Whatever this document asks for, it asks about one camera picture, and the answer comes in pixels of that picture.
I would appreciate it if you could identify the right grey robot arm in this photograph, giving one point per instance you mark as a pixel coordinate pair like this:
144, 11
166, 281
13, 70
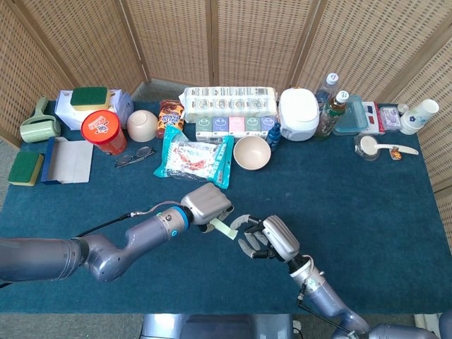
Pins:
325, 296

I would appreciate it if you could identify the green yellow sponge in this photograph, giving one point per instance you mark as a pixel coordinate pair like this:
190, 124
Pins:
88, 96
24, 167

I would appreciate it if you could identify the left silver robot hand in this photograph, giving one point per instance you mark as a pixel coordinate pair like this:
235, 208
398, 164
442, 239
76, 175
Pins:
206, 203

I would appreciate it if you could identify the beige bowl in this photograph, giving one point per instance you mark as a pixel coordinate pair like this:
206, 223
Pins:
142, 125
251, 153

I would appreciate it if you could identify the blue spray bottle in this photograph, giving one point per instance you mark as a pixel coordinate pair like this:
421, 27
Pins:
273, 136

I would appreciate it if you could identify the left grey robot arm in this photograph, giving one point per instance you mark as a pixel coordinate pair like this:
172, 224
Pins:
148, 233

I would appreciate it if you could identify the white cardboard box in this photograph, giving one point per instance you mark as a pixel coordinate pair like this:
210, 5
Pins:
67, 113

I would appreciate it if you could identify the red white card box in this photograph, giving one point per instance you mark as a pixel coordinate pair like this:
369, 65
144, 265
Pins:
374, 118

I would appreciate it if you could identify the green lint roller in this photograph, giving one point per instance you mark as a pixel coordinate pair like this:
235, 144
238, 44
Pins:
39, 129

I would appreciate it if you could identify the clear container with blue lid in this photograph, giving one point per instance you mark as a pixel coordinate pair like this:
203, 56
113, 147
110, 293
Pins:
353, 118

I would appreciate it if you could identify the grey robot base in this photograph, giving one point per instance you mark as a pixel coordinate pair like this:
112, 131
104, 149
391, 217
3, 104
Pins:
219, 326

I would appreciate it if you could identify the white floral paper cup stack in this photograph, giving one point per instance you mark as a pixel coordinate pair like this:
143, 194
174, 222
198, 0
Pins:
418, 116

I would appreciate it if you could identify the small white bottle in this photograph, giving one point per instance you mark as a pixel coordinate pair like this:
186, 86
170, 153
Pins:
402, 108

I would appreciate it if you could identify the white rice cooker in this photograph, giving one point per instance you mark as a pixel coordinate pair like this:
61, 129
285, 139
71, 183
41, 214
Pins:
298, 113

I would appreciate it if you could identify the blue white open box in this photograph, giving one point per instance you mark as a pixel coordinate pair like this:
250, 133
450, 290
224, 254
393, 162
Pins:
70, 160

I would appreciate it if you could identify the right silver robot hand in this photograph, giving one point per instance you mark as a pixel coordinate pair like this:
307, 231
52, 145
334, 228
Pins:
280, 238

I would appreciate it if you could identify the small pale green packet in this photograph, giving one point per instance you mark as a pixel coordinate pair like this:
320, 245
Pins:
225, 230

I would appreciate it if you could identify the pastel pocket tissue multipack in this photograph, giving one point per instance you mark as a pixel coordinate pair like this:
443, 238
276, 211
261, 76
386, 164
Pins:
236, 127

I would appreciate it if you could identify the red instant noodle cup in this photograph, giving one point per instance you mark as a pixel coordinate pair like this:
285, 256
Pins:
100, 127

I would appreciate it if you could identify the green tea bottle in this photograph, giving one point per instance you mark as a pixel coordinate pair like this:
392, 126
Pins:
328, 118

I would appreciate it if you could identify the white toilet paper pack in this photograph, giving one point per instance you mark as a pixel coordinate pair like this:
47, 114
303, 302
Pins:
229, 102

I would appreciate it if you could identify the orange candy wrapper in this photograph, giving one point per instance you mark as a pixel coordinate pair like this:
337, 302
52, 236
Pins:
395, 154

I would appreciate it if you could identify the blue felt table mat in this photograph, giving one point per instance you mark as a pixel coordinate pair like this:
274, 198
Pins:
353, 212

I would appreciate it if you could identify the teal clear snack bag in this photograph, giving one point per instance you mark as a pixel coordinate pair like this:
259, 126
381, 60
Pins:
194, 159

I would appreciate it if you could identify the cream plastic spoon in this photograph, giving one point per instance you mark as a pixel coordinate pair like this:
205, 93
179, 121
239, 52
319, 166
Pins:
369, 144

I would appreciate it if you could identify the clear water bottle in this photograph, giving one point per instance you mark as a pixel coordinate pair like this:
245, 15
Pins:
330, 84

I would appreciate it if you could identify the black eyeglasses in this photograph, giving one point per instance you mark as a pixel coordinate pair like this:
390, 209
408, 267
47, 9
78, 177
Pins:
143, 152

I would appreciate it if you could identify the small glass jar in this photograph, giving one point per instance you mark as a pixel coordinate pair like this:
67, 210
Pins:
363, 153

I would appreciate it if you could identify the clear box with purple label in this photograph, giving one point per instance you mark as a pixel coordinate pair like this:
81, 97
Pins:
390, 118

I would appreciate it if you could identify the brown orange cookie pack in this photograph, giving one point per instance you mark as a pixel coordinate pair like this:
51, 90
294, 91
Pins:
170, 118

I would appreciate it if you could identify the wicker folding screen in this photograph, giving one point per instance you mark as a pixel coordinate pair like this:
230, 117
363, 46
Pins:
247, 35

